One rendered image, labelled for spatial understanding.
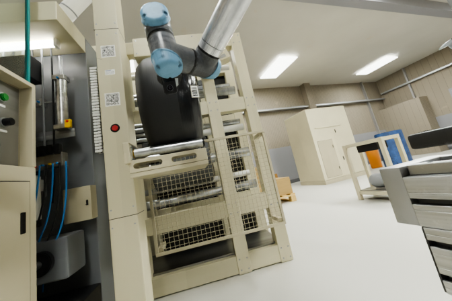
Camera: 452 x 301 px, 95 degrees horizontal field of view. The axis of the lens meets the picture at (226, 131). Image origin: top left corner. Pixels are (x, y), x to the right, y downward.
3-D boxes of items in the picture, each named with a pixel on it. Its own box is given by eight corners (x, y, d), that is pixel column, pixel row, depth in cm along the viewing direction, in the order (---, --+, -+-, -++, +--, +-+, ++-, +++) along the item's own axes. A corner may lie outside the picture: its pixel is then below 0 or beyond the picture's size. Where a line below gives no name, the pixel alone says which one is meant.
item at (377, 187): (403, 202, 243) (380, 136, 259) (358, 199, 298) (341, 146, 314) (422, 195, 254) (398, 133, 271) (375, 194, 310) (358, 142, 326)
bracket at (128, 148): (124, 164, 93) (122, 142, 95) (145, 168, 131) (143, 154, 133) (132, 162, 93) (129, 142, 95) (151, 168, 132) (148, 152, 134)
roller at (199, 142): (130, 156, 97) (130, 148, 99) (134, 160, 101) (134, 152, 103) (204, 144, 103) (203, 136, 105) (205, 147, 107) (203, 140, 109)
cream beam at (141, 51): (133, 56, 144) (131, 37, 147) (142, 74, 169) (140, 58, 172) (218, 48, 155) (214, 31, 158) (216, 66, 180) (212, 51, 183)
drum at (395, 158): (395, 166, 604) (383, 133, 624) (421, 164, 543) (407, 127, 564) (379, 170, 582) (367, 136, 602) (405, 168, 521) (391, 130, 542)
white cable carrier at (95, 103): (95, 152, 104) (89, 67, 113) (99, 154, 108) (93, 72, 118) (104, 150, 104) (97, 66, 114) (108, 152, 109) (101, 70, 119)
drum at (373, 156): (378, 168, 648) (371, 149, 660) (367, 168, 683) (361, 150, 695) (387, 166, 658) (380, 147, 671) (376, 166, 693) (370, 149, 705)
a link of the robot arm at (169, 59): (200, 68, 57) (190, 37, 61) (162, 58, 49) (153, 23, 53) (185, 84, 62) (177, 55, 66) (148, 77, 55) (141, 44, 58)
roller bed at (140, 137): (128, 166, 140) (124, 124, 146) (135, 167, 154) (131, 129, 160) (159, 160, 144) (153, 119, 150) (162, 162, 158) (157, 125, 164)
